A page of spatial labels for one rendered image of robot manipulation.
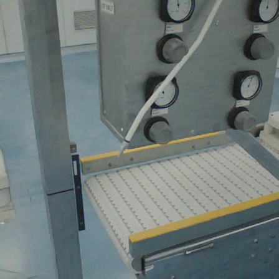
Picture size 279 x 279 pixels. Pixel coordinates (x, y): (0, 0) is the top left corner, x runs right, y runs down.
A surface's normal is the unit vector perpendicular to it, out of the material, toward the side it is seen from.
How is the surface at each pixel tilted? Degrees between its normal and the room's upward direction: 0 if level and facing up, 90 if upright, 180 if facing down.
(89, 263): 0
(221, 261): 90
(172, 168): 0
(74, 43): 90
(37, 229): 0
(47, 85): 90
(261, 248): 90
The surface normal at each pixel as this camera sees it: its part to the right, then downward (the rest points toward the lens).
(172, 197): 0.00, -0.89
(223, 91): 0.40, 0.41
